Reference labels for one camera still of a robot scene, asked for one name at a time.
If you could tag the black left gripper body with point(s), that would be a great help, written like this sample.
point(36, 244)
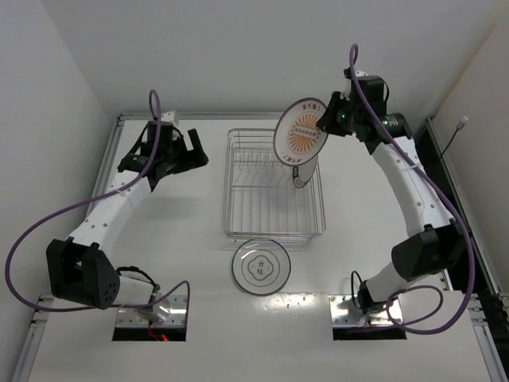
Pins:
point(183, 150)

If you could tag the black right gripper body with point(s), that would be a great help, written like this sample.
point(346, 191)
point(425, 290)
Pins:
point(332, 115)

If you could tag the orange sunburst plate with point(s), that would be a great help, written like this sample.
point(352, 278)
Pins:
point(297, 139)

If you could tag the green rim lettered plate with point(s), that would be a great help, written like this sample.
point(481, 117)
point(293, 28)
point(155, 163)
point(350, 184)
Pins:
point(303, 173)

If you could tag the metal wire dish rack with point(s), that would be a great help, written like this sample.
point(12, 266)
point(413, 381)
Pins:
point(264, 199)

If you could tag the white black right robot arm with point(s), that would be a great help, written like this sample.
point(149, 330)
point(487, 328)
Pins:
point(434, 239)

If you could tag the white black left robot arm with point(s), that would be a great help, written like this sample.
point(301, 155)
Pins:
point(79, 268)

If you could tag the white plate with centre emblem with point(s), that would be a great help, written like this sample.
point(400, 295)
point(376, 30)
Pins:
point(261, 267)

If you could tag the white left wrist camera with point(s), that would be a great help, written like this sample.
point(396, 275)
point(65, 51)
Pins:
point(170, 117)

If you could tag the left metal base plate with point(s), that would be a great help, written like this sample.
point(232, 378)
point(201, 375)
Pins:
point(170, 313)

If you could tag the metal base plate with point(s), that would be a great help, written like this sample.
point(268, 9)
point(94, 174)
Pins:
point(170, 313)
point(345, 313)

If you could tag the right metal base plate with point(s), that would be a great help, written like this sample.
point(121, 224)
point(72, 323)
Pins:
point(345, 313)

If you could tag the aluminium table frame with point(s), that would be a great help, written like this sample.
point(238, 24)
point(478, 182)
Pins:
point(177, 233)

